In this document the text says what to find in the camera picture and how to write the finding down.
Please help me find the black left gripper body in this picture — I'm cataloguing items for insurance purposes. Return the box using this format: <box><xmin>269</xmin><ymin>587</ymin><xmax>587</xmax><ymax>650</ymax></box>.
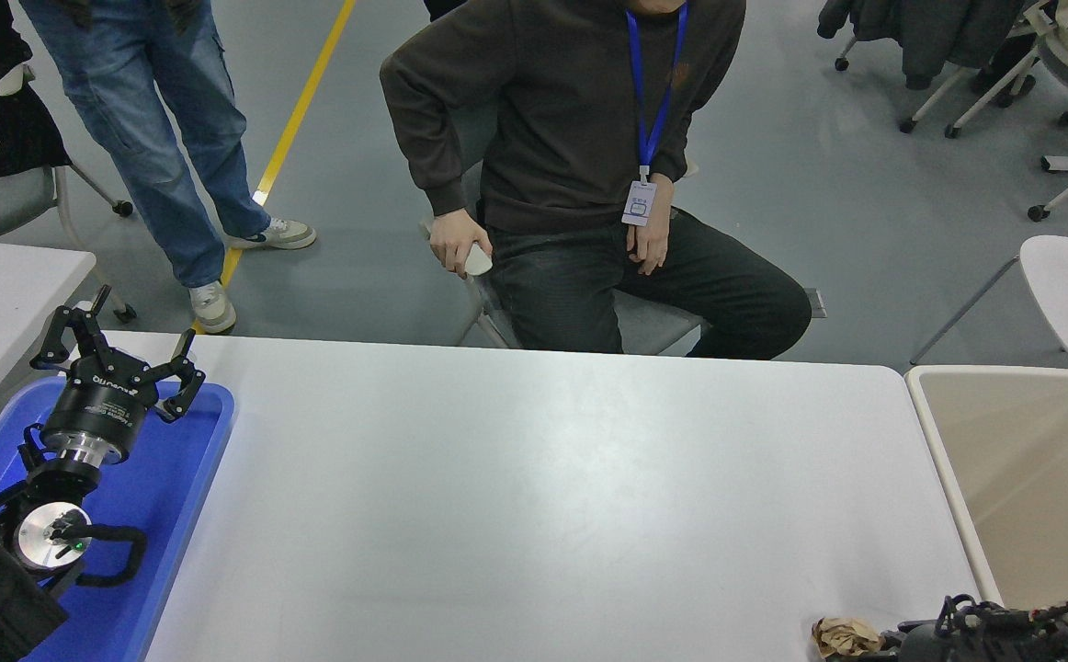
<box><xmin>40</xmin><ymin>354</ymin><xmax>165</xmax><ymax>458</ymax></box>

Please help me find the large pale bin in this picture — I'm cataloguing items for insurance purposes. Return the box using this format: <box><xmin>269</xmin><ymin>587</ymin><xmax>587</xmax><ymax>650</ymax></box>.
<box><xmin>904</xmin><ymin>365</ymin><xmax>1068</xmax><ymax>645</ymax></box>

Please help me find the blue lanyard with badge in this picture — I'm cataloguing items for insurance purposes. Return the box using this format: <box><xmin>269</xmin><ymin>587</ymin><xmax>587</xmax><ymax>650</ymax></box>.
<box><xmin>620</xmin><ymin>0</ymin><xmax>691</xmax><ymax>228</ymax></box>

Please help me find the tan paper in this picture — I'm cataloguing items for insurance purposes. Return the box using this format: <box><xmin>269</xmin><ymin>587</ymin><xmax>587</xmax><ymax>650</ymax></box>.
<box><xmin>812</xmin><ymin>616</ymin><xmax>886</xmax><ymax>660</ymax></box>

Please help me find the dark jacket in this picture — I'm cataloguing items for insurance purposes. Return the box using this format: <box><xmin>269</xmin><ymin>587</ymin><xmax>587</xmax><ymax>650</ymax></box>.
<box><xmin>817</xmin><ymin>0</ymin><xmax>1027</xmax><ymax>91</ymax></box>

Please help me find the white-legged chair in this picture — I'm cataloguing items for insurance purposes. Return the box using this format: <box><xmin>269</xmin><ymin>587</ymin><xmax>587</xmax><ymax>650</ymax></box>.
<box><xmin>834</xmin><ymin>23</ymin><xmax>1040</xmax><ymax>135</ymax></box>

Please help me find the black bag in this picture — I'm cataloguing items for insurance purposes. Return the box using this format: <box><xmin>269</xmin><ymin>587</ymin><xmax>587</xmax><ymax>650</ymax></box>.
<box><xmin>0</xmin><ymin>0</ymin><xmax>73</xmax><ymax>178</ymax></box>

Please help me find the person's left hand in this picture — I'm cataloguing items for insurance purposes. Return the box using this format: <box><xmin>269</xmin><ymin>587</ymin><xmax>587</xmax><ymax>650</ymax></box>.
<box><xmin>628</xmin><ymin>173</ymin><xmax>676</xmax><ymax>276</ymax></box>

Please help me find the blue plastic tray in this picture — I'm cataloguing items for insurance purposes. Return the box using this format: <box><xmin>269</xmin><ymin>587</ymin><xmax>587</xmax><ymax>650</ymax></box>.
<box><xmin>0</xmin><ymin>375</ymin><xmax>235</xmax><ymax>662</ymax></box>

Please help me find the white side table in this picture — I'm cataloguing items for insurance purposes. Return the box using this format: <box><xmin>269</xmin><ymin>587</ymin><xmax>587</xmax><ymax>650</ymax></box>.
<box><xmin>0</xmin><ymin>237</ymin><xmax>97</xmax><ymax>433</ymax></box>

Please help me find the person's right hand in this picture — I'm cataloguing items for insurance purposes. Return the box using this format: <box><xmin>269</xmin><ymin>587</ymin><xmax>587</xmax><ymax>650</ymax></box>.
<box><xmin>428</xmin><ymin>210</ymin><xmax>494</xmax><ymax>275</ymax></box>

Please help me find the grey office chair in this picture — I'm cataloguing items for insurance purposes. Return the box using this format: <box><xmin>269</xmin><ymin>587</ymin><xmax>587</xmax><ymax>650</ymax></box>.
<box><xmin>417</xmin><ymin>92</ymin><xmax>710</xmax><ymax>358</ymax></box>

